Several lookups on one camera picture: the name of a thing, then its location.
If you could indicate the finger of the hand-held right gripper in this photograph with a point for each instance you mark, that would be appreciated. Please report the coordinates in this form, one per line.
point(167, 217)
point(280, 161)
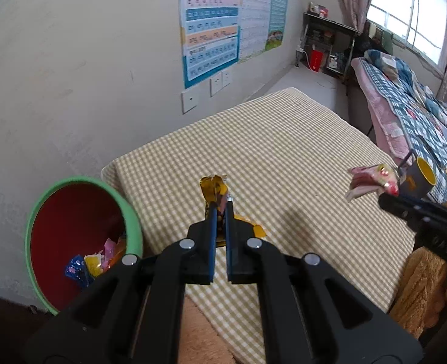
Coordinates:
point(397, 203)

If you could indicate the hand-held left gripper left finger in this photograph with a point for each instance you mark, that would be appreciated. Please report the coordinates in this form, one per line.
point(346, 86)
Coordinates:
point(212, 242)

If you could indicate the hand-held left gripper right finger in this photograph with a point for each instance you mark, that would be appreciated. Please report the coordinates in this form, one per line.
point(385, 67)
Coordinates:
point(229, 242)

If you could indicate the pink floral wrapper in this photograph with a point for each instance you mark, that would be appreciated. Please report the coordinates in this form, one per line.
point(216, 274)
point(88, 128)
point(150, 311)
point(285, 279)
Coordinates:
point(371, 178)

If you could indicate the small golden wrapper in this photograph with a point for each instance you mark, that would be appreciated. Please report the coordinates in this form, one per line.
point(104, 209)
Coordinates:
point(210, 189)

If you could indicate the pink and purple packet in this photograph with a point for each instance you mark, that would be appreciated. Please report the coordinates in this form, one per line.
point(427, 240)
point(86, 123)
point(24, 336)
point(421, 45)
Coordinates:
point(109, 246)

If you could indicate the dark blue wrapper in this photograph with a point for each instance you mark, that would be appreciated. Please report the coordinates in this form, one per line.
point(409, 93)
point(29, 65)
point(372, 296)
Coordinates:
point(75, 271)

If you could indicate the red bin with green rim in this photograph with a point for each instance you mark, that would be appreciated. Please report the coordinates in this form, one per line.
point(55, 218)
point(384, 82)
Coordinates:
point(68, 220)

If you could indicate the grey mug with yellow inside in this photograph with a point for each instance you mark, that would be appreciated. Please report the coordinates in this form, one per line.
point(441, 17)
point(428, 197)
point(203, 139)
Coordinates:
point(416, 182)

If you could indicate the blue patchwork quilt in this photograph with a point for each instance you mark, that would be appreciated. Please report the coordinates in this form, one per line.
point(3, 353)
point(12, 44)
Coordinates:
point(416, 121)

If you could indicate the pink bedspread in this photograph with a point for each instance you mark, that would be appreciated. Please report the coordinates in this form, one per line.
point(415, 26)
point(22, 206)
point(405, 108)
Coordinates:
point(382, 113)

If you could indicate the yellow checkered mat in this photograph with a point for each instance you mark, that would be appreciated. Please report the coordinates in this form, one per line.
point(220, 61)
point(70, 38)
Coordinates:
point(284, 151)

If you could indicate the black bag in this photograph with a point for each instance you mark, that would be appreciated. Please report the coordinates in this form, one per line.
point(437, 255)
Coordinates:
point(371, 45)

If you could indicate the red bag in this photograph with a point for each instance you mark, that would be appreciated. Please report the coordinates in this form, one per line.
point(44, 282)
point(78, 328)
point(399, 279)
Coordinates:
point(315, 60)

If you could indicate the dark metal shelf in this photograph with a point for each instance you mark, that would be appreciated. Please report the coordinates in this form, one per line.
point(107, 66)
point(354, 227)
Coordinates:
point(329, 30)

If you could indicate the small pink box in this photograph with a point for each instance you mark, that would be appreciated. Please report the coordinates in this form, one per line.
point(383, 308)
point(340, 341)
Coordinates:
point(323, 10)

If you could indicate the white blank wall plate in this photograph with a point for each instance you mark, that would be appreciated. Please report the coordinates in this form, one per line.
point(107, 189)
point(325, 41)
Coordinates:
point(189, 101)

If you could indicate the white wall socket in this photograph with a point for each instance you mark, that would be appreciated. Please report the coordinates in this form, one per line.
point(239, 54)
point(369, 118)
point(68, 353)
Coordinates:
point(215, 85)
point(226, 78)

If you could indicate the blue striped wall poster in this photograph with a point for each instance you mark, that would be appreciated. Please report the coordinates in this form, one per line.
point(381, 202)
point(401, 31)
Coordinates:
point(208, 57)

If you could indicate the white and teal wall poster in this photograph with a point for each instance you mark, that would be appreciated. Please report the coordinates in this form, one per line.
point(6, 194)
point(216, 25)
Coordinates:
point(253, 15)

